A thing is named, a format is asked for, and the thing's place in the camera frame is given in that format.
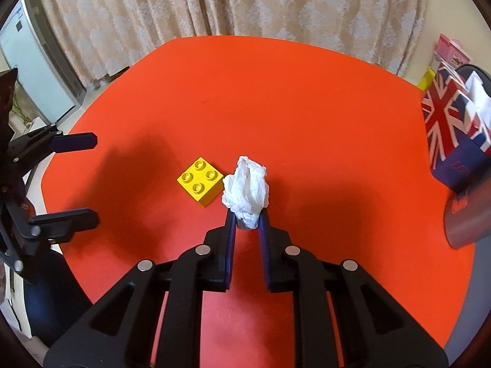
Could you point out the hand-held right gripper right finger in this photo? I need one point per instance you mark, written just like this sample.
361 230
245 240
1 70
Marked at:
264 253

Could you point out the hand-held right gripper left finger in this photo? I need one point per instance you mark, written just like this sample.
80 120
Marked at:
230 245

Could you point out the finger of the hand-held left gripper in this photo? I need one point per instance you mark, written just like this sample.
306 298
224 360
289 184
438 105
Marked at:
65 222
73 142

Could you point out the white tissue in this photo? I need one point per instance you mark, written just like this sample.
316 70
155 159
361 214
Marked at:
247 191

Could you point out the yellow building brick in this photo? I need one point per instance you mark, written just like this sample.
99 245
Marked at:
199 184

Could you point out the person's left leg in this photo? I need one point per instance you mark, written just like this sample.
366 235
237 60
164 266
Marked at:
53 299

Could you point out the beige patterned curtain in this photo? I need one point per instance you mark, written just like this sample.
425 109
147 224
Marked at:
230 4

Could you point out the flag print tissue box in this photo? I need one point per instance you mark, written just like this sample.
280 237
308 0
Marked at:
445 122

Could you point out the yellow plastic stool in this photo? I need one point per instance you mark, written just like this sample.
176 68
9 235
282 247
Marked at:
427 79

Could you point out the pink storage box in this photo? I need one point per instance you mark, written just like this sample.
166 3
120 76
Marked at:
450 50

